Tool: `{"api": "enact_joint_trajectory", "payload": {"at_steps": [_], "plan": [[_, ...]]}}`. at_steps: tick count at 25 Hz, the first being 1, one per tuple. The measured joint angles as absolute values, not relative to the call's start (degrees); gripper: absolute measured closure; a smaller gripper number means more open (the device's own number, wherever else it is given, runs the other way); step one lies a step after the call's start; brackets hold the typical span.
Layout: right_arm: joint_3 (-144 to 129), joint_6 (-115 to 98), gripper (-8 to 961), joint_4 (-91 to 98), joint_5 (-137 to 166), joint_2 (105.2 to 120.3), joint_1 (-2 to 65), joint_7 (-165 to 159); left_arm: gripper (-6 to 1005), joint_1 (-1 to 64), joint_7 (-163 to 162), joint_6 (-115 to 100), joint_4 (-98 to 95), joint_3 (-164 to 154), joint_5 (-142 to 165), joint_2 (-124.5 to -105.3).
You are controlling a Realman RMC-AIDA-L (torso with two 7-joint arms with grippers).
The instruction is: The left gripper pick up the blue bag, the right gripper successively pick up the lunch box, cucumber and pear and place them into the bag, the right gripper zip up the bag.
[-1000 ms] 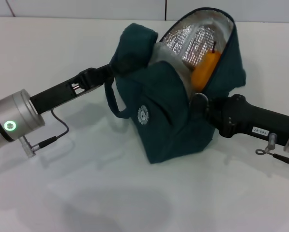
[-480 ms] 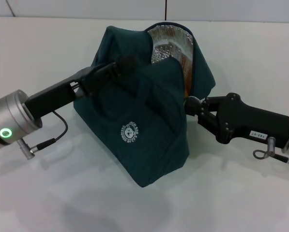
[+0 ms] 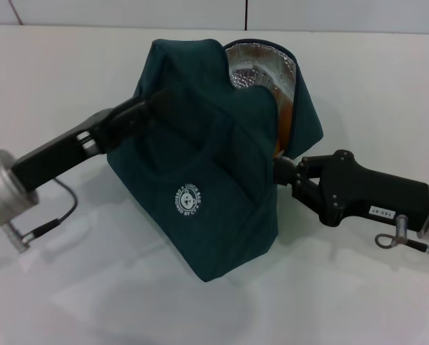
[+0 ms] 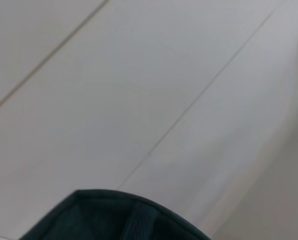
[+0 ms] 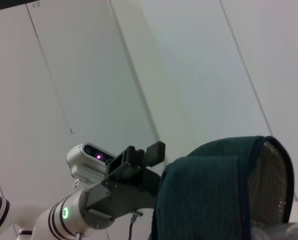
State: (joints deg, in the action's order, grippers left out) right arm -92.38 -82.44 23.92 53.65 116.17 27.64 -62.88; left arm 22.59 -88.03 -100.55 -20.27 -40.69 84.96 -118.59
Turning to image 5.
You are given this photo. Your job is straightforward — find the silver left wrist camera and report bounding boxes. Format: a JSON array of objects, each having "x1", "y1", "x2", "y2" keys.
[{"x1": 65, "y1": 142, "x2": 117, "y2": 194}]

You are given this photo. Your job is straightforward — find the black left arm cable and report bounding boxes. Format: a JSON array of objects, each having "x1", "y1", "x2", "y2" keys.
[{"x1": 128, "y1": 210, "x2": 143, "y2": 240}]

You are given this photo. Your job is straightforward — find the dark teal insulated lunch bag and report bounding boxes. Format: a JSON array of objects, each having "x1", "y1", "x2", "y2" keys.
[{"x1": 148, "y1": 135, "x2": 298, "y2": 240}]

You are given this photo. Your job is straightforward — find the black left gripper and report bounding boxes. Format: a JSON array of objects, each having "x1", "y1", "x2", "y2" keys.
[{"x1": 78, "y1": 141, "x2": 166, "y2": 230}]

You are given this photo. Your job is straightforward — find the dark overhead panel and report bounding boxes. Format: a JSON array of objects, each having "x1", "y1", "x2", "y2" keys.
[{"x1": 0, "y1": 0, "x2": 41, "y2": 13}]

